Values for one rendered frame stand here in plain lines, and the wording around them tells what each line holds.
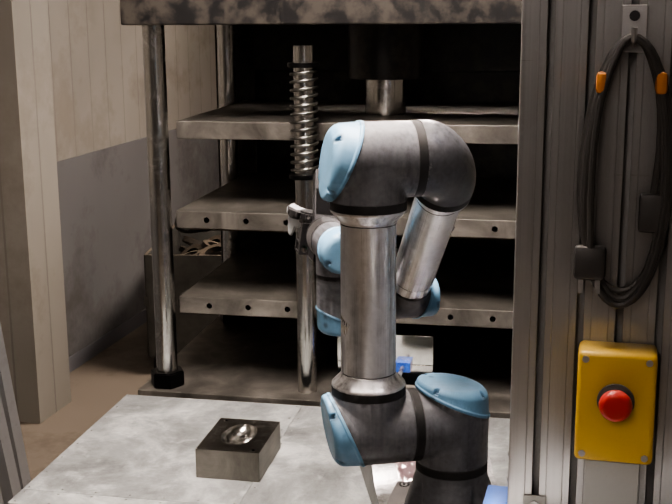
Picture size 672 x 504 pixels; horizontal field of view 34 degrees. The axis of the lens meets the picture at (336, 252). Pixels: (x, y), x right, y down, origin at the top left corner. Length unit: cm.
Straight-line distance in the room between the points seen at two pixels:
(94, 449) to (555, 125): 177
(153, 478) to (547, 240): 149
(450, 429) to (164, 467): 107
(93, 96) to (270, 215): 312
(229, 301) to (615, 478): 197
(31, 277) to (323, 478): 276
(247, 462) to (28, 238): 269
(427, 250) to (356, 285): 20
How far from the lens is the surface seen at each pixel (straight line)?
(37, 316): 516
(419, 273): 187
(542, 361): 137
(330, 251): 189
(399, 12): 286
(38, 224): 512
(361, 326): 167
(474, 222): 299
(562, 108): 129
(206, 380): 328
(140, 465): 269
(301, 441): 278
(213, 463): 257
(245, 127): 309
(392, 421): 172
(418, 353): 309
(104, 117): 621
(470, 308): 305
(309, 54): 296
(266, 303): 314
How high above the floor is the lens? 185
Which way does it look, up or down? 13 degrees down
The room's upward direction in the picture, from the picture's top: straight up
